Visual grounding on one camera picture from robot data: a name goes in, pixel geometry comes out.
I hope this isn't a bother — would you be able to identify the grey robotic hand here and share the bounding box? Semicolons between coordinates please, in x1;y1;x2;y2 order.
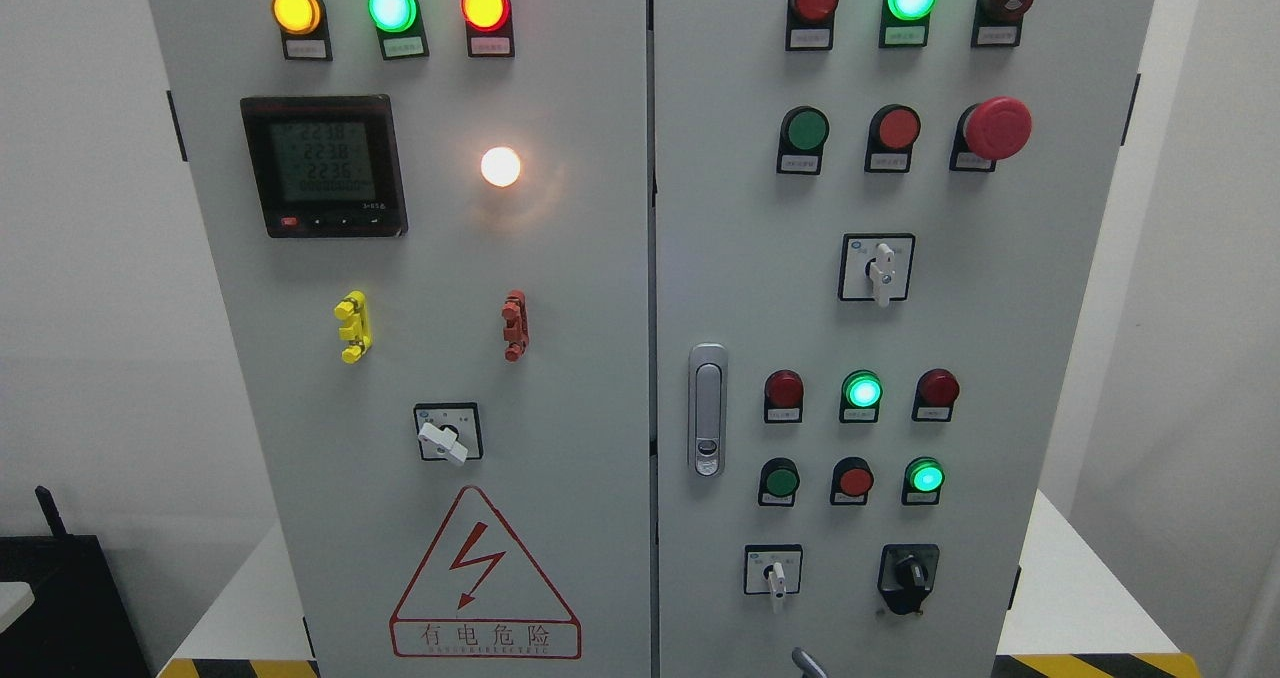
790;647;828;678

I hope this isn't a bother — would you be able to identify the silver door handle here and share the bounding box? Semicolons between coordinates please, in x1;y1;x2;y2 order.
687;344;728;477

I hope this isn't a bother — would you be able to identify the red push button lower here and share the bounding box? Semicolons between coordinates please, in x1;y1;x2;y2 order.
829;455;876;507

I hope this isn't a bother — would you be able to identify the red push button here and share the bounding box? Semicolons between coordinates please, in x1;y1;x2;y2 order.
864;104;922;175
829;455;876;507

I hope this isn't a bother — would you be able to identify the green lit push button lower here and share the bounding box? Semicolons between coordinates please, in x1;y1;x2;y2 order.
900;455;946;507

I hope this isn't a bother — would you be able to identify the dark red lamp middle left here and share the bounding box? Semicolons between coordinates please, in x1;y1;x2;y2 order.
763;368;805;423

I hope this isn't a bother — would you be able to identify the dark red lamp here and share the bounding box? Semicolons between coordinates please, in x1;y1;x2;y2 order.
911;368;960;422
763;368;805;423

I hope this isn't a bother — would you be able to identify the green lit lamp middle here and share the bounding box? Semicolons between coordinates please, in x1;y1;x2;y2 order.
838;368;883;423

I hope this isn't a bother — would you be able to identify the green lit lamp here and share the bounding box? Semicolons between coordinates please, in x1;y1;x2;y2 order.
879;0;937;49
838;368;883;423

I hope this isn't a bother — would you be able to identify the dark red lamp middle right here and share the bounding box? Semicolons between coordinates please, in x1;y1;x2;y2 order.
911;368;960;422

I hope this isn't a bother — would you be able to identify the red electric hazard warning sticker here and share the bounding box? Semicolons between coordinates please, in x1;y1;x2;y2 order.
389;485;582;660

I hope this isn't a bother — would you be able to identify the grey electrical cabinet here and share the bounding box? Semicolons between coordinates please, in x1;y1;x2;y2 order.
148;0;1155;677

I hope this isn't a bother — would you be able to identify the red terminal clip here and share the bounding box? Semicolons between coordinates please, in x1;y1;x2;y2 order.
500;290;530;362

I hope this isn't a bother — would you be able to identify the green push button upper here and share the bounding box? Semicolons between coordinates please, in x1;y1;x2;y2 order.
776;105;829;177

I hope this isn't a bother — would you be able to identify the red push button upper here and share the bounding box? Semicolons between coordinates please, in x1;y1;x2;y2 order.
864;104;922;175

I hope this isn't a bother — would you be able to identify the red emergency stop button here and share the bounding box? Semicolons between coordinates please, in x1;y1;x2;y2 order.
948;96;1034;173

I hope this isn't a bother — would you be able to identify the yellow terminal clip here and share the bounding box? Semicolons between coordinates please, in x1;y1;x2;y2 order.
333;290;372;365

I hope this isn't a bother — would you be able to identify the white lit indicator lamp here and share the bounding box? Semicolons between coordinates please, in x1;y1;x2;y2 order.
480;145;524;189

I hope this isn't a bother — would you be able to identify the red indicator lamp top right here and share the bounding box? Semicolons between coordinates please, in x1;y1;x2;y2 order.
785;0;840;52

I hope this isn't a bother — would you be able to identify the green lit lamp top right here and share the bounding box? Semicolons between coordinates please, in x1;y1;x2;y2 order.
879;0;937;49

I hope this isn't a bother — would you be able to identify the black digital power meter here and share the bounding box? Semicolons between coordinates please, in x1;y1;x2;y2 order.
239;93;410;239

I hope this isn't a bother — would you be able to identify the dark red buzzer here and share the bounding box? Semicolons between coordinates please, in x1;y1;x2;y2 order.
970;0;1034;49

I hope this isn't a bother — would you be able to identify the black box with antenna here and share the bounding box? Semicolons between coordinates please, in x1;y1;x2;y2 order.
1;486;151;677

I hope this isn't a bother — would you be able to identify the red lit indicator lamp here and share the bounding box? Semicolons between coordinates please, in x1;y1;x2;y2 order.
460;0;515;58

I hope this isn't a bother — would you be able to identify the green indicator lamp top left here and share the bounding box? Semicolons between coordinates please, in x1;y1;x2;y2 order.
367;0;430;60

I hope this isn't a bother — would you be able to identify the yellow indicator lamp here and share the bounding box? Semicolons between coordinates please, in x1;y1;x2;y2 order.
271;0;332;60

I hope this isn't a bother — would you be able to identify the white selector switch bottom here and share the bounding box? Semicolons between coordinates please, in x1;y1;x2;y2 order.
742;542;804;614

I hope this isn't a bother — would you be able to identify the black rotary knob switch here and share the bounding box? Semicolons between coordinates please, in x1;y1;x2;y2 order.
877;542;940;617

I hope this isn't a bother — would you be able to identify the white rotary selector switch right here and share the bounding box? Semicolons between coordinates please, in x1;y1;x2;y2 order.
837;233;916;308

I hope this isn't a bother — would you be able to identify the white rotary selector switch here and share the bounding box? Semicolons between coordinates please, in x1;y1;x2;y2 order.
413;403;485;464
837;233;916;308

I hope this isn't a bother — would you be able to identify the white rotary selector switch left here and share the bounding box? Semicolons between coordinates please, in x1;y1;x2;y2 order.
413;403;485;464

